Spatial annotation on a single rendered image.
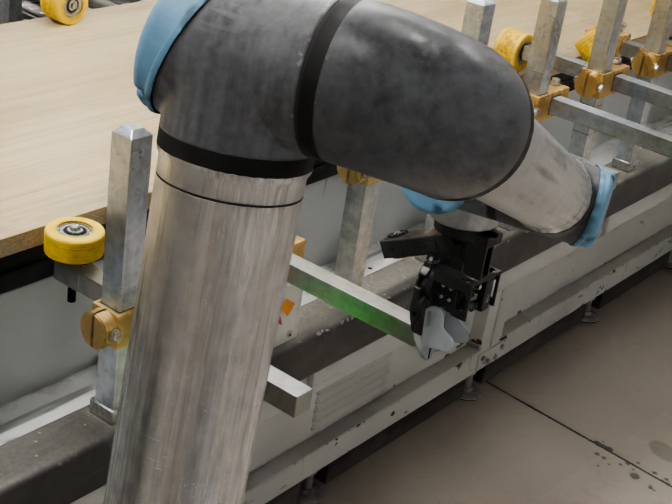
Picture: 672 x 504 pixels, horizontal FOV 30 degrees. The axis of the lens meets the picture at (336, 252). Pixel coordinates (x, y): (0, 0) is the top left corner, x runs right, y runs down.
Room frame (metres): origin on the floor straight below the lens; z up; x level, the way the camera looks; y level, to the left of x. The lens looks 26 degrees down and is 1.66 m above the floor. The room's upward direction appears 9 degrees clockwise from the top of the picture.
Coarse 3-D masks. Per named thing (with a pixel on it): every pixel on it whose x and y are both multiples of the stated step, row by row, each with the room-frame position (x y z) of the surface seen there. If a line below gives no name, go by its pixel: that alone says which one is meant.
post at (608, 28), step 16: (608, 0) 2.40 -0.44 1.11; (624, 0) 2.40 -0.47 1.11; (608, 16) 2.40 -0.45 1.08; (608, 32) 2.39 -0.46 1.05; (592, 48) 2.41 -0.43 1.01; (608, 48) 2.39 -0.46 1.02; (592, 64) 2.40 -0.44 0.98; (608, 64) 2.40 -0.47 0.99; (576, 128) 2.40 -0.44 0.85; (576, 144) 2.40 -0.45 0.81; (592, 144) 2.41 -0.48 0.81
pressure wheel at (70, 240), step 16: (48, 224) 1.50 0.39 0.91; (64, 224) 1.51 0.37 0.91; (80, 224) 1.52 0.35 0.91; (96, 224) 1.52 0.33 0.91; (48, 240) 1.47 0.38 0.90; (64, 240) 1.46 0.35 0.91; (80, 240) 1.47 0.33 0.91; (96, 240) 1.48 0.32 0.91; (48, 256) 1.47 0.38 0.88; (64, 256) 1.46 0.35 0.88; (80, 256) 1.46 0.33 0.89; (96, 256) 1.48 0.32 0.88
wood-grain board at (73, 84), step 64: (384, 0) 2.96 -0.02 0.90; (448, 0) 3.05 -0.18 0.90; (512, 0) 3.15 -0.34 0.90; (576, 0) 3.26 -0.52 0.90; (640, 0) 3.37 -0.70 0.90; (0, 64) 2.11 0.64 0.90; (64, 64) 2.16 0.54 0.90; (128, 64) 2.22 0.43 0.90; (0, 128) 1.82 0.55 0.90; (64, 128) 1.86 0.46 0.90; (0, 192) 1.59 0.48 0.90; (64, 192) 1.62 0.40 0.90; (0, 256) 1.45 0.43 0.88
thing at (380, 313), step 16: (304, 272) 1.57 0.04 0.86; (320, 272) 1.57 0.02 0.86; (304, 288) 1.57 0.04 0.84; (320, 288) 1.55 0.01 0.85; (336, 288) 1.54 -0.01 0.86; (352, 288) 1.54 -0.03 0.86; (336, 304) 1.53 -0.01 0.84; (352, 304) 1.52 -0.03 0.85; (368, 304) 1.50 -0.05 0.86; (384, 304) 1.51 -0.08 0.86; (368, 320) 1.50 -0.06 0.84; (384, 320) 1.49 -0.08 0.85; (400, 320) 1.47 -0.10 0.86; (400, 336) 1.47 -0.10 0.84
